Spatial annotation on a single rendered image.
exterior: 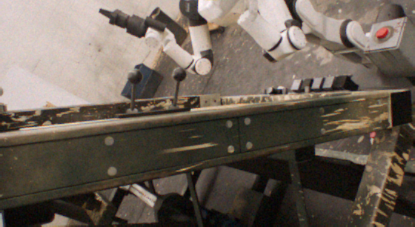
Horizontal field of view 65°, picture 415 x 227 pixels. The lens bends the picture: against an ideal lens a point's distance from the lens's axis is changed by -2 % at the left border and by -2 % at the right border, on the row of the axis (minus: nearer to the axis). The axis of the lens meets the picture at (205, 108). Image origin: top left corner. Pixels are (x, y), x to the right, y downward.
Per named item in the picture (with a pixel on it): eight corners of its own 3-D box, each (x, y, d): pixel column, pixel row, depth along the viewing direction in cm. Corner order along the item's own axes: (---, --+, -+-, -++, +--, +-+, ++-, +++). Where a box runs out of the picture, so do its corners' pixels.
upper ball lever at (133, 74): (141, 119, 85) (145, 72, 79) (126, 121, 83) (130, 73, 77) (135, 112, 88) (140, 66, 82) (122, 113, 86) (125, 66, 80)
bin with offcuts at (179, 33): (193, 26, 569) (162, 4, 540) (179, 51, 562) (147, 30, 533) (181, 30, 614) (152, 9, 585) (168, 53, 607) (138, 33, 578)
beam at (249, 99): (413, 123, 102) (411, 88, 101) (391, 128, 96) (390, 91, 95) (155, 112, 293) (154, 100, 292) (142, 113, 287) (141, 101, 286)
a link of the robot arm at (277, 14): (285, 59, 119) (259, 4, 120) (315, 44, 110) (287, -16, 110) (267, 65, 111) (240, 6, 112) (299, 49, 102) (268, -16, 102)
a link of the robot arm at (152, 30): (138, 29, 153) (161, 38, 155) (131, 41, 145) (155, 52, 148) (144, 9, 145) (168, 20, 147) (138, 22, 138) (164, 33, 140)
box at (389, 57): (432, 47, 108) (406, 15, 100) (424, 77, 106) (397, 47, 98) (397, 51, 119) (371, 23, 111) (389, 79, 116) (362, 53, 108)
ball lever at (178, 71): (182, 115, 91) (190, 70, 85) (170, 116, 89) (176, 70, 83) (176, 107, 94) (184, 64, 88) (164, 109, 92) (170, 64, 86)
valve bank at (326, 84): (384, 90, 137) (353, 60, 126) (375, 120, 134) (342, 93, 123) (297, 93, 180) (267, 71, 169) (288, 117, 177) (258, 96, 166)
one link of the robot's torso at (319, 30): (336, 30, 179) (273, -2, 157) (365, 23, 164) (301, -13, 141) (333, 56, 178) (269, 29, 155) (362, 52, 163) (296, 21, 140)
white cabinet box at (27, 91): (143, 130, 520) (12, 63, 428) (126, 163, 511) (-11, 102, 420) (133, 124, 573) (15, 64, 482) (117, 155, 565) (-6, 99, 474)
